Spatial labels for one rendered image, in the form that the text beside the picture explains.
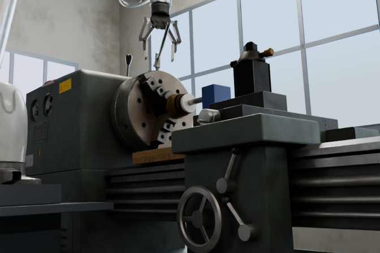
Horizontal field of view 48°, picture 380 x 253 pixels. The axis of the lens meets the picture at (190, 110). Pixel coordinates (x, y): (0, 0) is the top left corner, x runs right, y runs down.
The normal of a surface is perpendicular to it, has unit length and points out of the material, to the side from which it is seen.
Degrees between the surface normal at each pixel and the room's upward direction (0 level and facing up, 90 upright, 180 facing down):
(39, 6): 90
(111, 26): 90
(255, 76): 90
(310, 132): 90
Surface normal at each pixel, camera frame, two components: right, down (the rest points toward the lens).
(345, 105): -0.66, -0.12
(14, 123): 0.86, -0.18
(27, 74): 0.75, -0.15
